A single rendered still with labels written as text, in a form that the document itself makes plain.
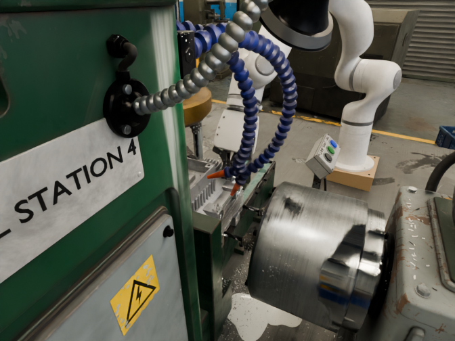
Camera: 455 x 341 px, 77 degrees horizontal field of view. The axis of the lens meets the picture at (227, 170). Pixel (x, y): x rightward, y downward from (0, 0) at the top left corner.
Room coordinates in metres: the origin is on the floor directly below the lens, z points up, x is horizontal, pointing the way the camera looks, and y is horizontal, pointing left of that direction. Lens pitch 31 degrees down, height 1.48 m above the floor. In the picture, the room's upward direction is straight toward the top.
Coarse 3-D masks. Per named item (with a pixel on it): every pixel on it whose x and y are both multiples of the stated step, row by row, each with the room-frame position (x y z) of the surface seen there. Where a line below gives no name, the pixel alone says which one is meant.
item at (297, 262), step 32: (288, 192) 0.44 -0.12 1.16; (320, 192) 0.45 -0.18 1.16; (288, 224) 0.37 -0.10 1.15; (320, 224) 0.36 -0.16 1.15; (352, 224) 0.36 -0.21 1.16; (384, 224) 0.37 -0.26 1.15; (256, 256) 0.35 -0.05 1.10; (288, 256) 0.33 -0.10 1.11; (320, 256) 0.32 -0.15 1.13; (352, 256) 0.31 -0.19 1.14; (384, 256) 0.35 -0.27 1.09; (256, 288) 0.33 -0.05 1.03; (288, 288) 0.31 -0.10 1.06; (320, 288) 0.29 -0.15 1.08; (352, 288) 0.28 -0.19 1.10; (320, 320) 0.28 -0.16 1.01; (352, 320) 0.27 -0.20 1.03
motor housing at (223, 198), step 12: (216, 168) 0.63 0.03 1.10; (216, 180) 0.60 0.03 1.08; (228, 180) 0.63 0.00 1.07; (216, 192) 0.57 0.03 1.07; (228, 192) 0.58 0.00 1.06; (240, 192) 0.62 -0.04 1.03; (204, 204) 0.52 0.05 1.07; (228, 204) 0.56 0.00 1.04; (240, 204) 0.62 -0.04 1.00; (228, 216) 0.55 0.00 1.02
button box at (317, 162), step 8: (328, 136) 0.87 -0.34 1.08; (320, 144) 0.81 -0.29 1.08; (328, 144) 0.83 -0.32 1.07; (312, 152) 0.80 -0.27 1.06; (320, 152) 0.76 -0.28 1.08; (328, 152) 0.79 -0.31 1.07; (336, 152) 0.82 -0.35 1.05; (312, 160) 0.74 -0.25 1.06; (320, 160) 0.73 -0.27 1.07; (336, 160) 0.77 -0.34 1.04; (312, 168) 0.74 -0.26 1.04; (320, 168) 0.73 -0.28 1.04; (328, 168) 0.72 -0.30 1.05; (320, 176) 0.73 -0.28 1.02
